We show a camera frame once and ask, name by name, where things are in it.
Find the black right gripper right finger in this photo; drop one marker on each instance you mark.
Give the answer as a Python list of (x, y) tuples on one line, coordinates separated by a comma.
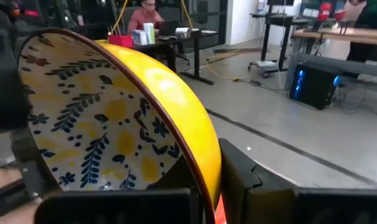
[(269, 205)]

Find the black rolling stand desk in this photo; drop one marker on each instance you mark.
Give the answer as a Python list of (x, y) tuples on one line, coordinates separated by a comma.
[(283, 46)]

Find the white tissue box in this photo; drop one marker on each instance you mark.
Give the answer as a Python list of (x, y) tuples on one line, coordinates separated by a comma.
[(139, 38)]

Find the wooden background table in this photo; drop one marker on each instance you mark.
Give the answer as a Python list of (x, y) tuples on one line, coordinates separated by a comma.
[(347, 35)]

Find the yellow floral pattern bowl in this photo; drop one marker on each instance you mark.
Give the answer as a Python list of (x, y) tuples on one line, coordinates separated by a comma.
[(98, 118)]

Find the black metal bracket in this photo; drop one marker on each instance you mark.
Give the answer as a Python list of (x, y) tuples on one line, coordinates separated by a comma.
[(30, 168)]

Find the black computer tower blue lights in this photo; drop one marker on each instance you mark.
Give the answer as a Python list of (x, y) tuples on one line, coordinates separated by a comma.
[(316, 87)]

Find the small white box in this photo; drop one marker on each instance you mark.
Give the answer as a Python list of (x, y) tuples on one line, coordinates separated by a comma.
[(183, 32)]

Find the person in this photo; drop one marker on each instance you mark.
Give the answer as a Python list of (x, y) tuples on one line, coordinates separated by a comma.
[(356, 11), (145, 17)]

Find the red object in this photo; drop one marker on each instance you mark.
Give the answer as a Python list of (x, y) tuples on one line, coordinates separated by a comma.
[(325, 9), (340, 15)]

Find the black laptop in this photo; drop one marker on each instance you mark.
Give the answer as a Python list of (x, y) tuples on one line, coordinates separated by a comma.
[(168, 28)]

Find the red box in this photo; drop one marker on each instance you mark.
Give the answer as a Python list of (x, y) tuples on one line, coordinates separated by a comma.
[(120, 41)]

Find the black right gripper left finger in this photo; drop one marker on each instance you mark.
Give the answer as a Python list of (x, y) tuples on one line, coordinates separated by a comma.
[(114, 208)]

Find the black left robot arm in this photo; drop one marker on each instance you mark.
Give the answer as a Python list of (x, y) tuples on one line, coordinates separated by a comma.
[(5, 77)]

